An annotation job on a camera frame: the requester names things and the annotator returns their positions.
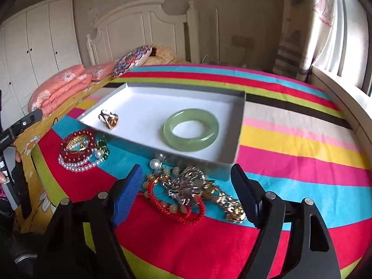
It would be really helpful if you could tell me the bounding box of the printed curtain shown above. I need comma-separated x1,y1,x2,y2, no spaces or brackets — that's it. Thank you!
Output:
273,0,369,85

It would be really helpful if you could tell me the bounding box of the pink folded quilt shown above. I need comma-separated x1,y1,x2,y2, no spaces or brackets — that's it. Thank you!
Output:
28,65,93,120

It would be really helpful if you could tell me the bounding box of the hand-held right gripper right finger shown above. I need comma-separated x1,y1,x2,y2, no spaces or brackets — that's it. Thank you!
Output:
230,163,341,279

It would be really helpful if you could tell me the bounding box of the gold ring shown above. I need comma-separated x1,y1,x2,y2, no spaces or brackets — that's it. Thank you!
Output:
98,110,120,130

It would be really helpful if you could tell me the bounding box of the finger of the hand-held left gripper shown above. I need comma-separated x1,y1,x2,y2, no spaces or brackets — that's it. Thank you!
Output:
0,109,43,152

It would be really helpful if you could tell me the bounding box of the silver chain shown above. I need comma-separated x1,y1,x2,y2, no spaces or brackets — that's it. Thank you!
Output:
167,167,210,207

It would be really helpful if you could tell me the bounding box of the yellow pillow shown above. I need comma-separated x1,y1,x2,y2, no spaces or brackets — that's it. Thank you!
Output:
145,45,192,66

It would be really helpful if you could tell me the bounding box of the red coil bracelet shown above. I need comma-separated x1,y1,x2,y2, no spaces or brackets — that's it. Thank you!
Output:
147,177,205,226

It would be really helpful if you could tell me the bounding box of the green jade bangle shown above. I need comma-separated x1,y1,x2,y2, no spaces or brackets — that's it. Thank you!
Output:
163,108,220,152

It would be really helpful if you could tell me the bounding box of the wall socket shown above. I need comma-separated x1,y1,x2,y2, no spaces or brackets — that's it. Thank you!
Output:
231,36,255,48

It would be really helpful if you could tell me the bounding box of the pink pillow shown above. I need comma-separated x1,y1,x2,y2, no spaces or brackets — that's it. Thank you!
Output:
84,61,120,82

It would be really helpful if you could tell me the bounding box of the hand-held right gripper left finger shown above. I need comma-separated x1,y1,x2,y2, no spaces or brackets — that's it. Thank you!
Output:
35,164,143,279

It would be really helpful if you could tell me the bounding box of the yellow floral bed sheet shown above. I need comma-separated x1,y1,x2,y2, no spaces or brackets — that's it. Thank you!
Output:
12,74,123,234

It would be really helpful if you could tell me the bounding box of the white bed headboard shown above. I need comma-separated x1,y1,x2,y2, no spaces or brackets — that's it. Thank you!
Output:
86,0,201,67

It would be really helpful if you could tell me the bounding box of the white pole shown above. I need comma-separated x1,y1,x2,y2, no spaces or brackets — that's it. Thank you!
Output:
215,9,220,63

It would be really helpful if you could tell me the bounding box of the white window sill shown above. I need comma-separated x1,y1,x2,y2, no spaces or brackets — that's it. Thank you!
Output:
309,64,372,140

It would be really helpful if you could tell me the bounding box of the white cable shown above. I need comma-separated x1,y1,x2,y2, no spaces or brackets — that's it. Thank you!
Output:
203,53,233,64

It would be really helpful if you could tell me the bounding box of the round patterned cushion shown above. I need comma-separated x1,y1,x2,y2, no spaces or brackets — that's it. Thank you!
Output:
111,46,153,77

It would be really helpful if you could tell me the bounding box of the gold chain bracelet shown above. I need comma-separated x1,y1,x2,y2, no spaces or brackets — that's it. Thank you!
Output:
203,180,246,224

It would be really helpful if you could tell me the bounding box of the colourful striped blanket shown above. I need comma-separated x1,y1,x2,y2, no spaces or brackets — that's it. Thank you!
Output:
32,64,361,279

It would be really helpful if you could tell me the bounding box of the beige bead bracelet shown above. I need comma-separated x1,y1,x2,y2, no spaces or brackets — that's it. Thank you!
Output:
142,166,192,214

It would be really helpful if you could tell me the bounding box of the person's dark clothing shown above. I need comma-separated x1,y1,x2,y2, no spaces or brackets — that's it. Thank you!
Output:
0,203,47,279

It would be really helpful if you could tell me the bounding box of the white wardrobe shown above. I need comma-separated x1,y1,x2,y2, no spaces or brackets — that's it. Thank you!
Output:
0,0,83,123

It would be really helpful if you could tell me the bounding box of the white pearl green bead necklace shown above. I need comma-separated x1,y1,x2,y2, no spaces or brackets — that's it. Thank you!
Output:
58,138,110,173

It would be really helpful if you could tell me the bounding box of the white cardboard box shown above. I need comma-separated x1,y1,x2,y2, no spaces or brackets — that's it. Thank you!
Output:
76,82,247,164

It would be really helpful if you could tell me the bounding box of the red bead bracelet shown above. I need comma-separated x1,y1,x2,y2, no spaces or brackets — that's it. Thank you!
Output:
59,130,98,163

